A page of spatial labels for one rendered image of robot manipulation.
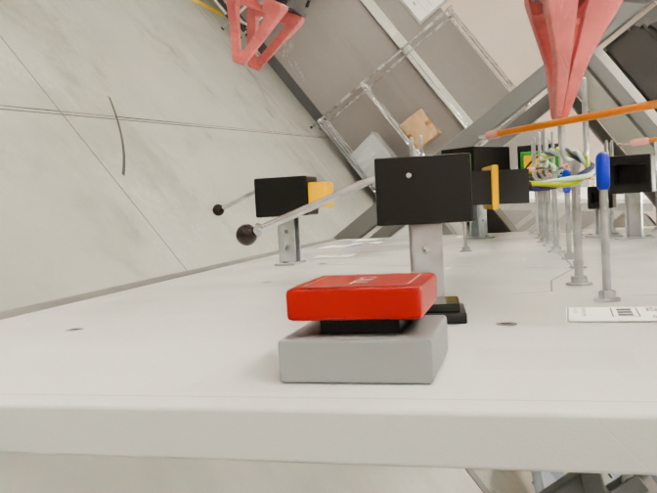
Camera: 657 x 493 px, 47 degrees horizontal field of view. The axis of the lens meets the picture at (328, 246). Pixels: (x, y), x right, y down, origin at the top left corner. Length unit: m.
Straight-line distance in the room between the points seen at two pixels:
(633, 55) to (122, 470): 1.21
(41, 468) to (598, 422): 0.45
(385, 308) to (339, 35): 8.06
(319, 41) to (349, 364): 8.10
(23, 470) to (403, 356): 0.38
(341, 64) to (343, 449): 8.06
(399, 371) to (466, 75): 7.87
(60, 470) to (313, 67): 7.83
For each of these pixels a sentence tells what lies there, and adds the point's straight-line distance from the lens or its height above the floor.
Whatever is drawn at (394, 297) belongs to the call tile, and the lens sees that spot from 0.27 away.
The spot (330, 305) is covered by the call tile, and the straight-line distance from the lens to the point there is 0.27.
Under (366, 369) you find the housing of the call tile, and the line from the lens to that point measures 0.27.
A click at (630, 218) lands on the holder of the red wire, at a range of 1.07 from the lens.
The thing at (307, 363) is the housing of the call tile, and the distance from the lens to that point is 0.27.
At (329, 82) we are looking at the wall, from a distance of 8.28.
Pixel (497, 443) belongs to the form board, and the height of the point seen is 1.13.
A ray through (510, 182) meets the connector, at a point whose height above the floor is 1.18.
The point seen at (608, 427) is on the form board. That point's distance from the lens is 0.24.
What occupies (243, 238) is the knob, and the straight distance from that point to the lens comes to 0.48.
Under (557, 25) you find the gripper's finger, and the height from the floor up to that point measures 1.25.
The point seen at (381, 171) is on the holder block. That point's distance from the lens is 0.45.
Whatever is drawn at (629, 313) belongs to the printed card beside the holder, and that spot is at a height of 1.19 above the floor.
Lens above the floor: 1.18
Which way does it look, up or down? 14 degrees down
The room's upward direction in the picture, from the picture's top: 51 degrees clockwise
